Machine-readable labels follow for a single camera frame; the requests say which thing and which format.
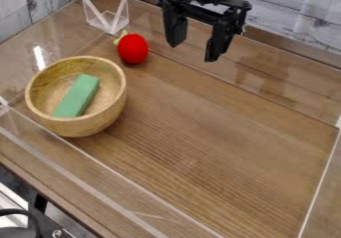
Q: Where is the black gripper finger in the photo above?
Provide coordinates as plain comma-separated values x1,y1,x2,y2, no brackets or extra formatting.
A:
163,0,187,48
204,19,234,62

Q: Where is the red toy fruit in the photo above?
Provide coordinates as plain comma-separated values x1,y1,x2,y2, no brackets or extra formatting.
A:
113,30,149,64

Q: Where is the green rectangular block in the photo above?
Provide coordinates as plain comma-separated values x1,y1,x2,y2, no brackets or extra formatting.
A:
52,74,100,118

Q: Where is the wooden bowl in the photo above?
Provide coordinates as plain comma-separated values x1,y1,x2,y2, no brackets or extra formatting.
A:
25,56,127,137

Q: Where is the clear acrylic corner bracket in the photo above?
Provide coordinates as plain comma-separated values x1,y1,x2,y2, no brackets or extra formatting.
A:
81,0,129,35

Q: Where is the clear acrylic tray wall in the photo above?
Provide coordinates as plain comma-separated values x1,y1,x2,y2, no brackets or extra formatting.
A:
0,98,223,238

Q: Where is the black table leg bracket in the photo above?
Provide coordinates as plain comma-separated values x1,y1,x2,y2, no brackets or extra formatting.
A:
28,194,74,238

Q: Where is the black cable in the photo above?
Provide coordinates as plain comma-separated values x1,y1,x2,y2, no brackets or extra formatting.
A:
0,208,44,238

